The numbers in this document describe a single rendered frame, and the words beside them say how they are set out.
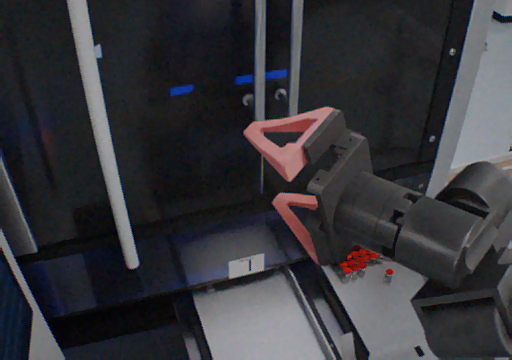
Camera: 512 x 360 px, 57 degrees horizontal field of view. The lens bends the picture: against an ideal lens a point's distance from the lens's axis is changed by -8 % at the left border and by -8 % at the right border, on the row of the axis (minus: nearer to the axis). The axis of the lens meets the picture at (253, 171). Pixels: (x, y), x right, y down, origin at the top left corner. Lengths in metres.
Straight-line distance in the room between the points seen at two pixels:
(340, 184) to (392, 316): 0.94
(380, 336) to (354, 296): 0.13
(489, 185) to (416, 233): 0.09
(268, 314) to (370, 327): 0.25
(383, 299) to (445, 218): 0.98
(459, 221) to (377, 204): 0.06
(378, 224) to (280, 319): 0.90
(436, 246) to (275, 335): 0.91
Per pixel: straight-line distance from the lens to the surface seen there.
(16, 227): 1.00
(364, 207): 0.39
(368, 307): 1.32
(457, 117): 1.20
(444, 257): 0.37
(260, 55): 0.79
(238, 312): 1.28
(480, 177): 0.43
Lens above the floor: 1.93
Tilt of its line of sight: 39 degrees down
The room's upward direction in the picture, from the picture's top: straight up
